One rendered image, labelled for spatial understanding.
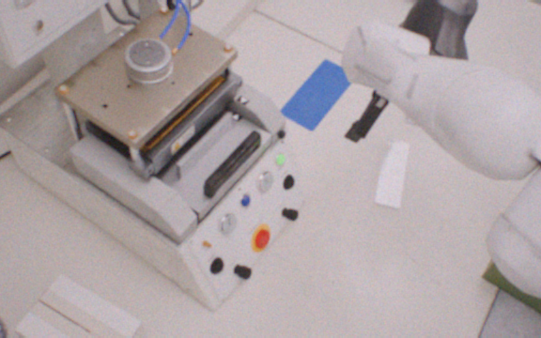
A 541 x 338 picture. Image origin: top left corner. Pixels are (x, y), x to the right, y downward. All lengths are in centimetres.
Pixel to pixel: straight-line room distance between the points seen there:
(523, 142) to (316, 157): 85
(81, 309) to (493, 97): 80
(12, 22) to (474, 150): 69
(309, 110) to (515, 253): 96
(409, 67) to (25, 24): 59
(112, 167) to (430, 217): 70
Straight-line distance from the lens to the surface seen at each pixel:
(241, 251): 123
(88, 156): 113
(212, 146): 116
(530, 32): 191
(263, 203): 124
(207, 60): 111
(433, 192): 145
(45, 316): 118
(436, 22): 96
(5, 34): 103
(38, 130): 128
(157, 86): 107
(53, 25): 109
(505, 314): 136
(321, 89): 157
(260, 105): 119
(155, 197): 107
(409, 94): 76
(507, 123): 64
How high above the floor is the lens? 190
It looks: 55 degrees down
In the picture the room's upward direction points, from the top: 7 degrees clockwise
